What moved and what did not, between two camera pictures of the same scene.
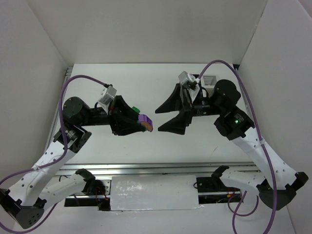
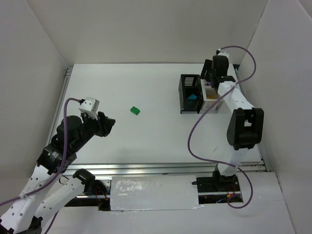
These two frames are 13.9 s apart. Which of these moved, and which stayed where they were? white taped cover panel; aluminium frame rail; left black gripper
Moved: left black gripper
Stayed: aluminium frame rail; white taped cover panel
